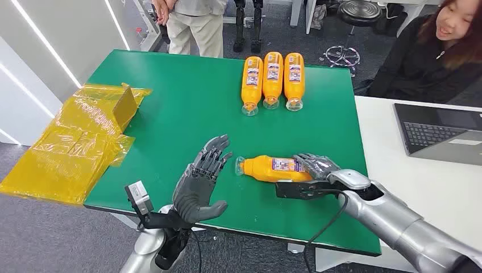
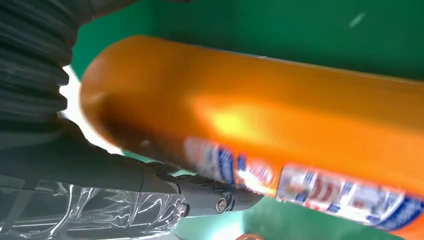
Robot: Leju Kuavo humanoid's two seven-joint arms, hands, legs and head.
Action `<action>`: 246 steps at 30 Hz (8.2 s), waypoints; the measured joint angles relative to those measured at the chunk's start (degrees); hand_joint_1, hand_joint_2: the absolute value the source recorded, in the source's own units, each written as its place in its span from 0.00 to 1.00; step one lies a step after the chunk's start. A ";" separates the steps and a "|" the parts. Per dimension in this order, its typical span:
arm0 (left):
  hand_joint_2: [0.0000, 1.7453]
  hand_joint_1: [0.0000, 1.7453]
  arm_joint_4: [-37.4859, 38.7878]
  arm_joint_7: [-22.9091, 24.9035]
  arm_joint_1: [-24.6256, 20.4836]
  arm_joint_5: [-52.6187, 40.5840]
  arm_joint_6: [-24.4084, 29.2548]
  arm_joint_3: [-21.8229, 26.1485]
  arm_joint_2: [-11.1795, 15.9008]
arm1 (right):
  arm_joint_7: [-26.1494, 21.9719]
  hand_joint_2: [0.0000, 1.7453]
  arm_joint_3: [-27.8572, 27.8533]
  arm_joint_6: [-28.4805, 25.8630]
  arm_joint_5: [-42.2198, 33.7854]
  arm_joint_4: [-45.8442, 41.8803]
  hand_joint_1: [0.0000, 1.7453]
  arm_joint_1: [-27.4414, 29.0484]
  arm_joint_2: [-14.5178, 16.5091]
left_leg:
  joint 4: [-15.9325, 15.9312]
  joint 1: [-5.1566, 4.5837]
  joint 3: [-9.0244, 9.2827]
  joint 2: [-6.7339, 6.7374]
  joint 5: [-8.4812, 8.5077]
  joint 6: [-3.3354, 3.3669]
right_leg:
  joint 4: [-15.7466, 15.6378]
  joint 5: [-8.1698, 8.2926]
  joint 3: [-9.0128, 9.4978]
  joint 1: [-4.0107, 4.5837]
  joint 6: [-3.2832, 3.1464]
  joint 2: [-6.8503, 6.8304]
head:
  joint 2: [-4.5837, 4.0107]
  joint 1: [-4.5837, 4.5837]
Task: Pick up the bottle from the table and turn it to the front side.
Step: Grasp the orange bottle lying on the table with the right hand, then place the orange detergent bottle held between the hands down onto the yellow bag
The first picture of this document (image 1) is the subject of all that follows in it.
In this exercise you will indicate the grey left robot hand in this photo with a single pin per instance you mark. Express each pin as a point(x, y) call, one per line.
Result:
point(195, 188)

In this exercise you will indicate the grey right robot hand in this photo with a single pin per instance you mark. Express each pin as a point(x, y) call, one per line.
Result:
point(318, 165)

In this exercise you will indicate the orange juice bottle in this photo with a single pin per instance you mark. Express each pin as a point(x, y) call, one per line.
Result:
point(272, 81)
point(294, 81)
point(263, 169)
point(252, 86)

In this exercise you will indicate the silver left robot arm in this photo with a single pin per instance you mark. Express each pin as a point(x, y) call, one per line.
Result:
point(145, 245)

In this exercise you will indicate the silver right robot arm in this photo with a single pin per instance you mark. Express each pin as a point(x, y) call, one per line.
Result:
point(395, 222)

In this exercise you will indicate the green table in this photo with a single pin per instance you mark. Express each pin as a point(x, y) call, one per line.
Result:
point(188, 113)

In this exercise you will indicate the white desk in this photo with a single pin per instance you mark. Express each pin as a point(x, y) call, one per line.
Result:
point(414, 196)

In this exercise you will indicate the dark grey laptop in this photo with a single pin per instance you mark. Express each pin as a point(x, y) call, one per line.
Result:
point(429, 132)

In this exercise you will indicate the yellow film wrapped cardboard box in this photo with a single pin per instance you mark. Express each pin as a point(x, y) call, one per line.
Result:
point(75, 150)

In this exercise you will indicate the seated person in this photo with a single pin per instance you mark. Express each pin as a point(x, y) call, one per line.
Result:
point(414, 68)

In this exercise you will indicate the grey cloth bag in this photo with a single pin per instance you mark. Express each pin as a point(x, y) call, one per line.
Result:
point(319, 17)

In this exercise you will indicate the white background table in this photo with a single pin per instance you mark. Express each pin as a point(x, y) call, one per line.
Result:
point(309, 15)

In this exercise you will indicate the black robot leg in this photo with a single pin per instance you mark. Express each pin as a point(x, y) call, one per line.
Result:
point(257, 26)
point(239, 26)

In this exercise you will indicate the standing person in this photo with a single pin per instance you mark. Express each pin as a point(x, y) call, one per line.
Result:
point(195, 34)

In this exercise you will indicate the black round stool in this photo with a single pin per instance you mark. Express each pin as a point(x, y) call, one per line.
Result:
point(359, 13)

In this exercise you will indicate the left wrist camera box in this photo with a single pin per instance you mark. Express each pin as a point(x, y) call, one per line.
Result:
point(138, 197)

